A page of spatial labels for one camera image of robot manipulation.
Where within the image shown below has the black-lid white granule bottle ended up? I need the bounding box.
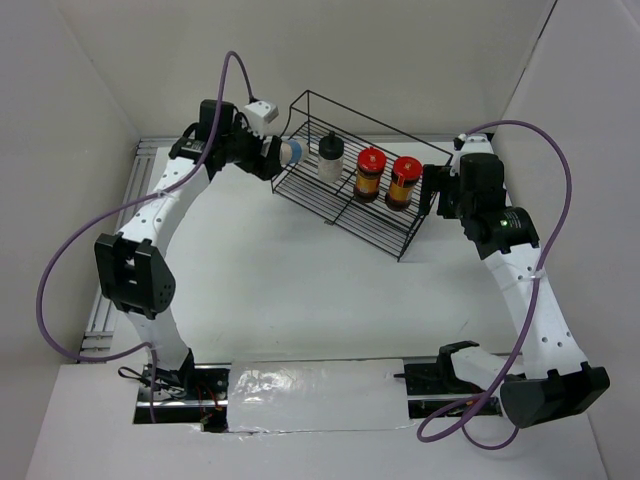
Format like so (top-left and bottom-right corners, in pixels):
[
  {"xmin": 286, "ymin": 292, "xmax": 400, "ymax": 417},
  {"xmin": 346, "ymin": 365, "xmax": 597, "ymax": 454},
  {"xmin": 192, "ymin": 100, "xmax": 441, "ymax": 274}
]
[{"xmin": 318, "ymin": 131, "xmax": 344, "ymax": 183}]

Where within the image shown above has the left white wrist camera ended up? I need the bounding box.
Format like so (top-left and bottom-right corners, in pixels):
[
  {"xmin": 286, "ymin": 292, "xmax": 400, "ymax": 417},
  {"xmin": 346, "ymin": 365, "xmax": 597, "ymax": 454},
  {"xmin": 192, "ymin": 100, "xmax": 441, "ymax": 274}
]
[{"xmin": 242, "ymin": 100, "xmax": 279, "ymax": 138}]

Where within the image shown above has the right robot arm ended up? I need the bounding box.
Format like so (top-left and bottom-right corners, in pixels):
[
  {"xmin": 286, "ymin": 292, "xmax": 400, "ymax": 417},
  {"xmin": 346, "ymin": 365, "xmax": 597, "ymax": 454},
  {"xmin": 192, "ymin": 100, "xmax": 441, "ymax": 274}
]
[{"xmin": 421, "ymin": 153, "xmax": 610, "ymax": 429}]

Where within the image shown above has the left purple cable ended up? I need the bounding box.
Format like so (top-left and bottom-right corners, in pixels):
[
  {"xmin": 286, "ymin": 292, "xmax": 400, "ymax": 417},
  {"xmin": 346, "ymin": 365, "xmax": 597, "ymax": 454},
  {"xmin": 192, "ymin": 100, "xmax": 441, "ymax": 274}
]
[{"xmin": 38, "ymin": 50, "xmax": 259, "ymax": 425}]

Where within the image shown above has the silver-lid white granule bottle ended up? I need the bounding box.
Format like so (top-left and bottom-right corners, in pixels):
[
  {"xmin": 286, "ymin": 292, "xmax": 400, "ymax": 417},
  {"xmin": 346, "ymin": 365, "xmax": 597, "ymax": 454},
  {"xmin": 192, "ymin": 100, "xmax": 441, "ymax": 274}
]
[{"xmin": 263, "ymin": 136, "xmax": 309, "ymax": 167}]

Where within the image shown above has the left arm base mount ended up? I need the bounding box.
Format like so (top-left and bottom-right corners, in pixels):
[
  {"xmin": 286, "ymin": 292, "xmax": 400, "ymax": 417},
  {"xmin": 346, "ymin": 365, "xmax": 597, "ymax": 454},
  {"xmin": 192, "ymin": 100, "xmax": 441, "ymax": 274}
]
[{"xmin": 117, "ymin": 365, "xmax": 230, "ymax": 433}]

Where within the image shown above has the aluminium rail frame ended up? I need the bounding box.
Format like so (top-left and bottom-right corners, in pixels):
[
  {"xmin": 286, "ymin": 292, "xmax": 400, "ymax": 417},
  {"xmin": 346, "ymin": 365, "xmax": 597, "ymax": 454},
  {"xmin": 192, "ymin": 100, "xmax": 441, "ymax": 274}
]
[{"xmin": 80, "ymin": 141, "xmax": 157, "ymax": 362}]

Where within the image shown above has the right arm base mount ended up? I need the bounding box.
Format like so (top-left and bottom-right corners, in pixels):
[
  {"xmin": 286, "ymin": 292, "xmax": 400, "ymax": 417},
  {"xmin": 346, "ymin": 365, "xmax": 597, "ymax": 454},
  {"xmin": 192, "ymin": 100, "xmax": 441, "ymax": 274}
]
[{"xmin": 393, "ymin": 341, "xmax": 504, "ymax": 420}]

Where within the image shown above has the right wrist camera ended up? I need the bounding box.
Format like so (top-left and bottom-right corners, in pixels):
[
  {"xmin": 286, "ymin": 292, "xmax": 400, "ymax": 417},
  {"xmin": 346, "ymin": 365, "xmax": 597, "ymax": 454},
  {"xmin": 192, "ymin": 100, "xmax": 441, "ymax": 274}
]
[{"xmin": 453, "ymin": 133, "xmax": 494, "ymax": 156}]

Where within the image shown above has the black wire rack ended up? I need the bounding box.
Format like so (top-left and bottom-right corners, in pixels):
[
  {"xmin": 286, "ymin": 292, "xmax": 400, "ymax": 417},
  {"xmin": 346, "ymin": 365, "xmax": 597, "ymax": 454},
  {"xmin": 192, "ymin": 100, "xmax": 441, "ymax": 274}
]
[{"xmin": 271, "ymin": 89, "xmax": 452, "ymax": 259}]

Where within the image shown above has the red-lid chili sauce jar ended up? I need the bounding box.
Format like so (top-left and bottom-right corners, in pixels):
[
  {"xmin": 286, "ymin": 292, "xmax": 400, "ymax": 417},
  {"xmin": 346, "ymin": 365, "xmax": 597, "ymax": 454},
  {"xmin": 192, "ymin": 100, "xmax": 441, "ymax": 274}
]
[{"xmin": 353, "ymin": 147, "xmax": 387, "ymax": 203}]

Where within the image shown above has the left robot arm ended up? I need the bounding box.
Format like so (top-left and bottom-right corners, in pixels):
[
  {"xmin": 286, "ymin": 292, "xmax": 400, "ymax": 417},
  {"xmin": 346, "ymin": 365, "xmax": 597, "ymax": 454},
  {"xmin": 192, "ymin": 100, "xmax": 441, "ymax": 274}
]
[{"xmin": 94, "ymin": 99, "xmax": 282, "ymax": 399}]

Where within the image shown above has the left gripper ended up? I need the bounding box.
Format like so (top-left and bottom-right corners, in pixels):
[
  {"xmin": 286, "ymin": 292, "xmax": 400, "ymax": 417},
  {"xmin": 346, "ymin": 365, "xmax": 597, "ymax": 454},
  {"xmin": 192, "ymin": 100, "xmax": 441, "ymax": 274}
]
[{"xmin": 221, "ymin": 115, "xmax": 283, "ymax": 181}]

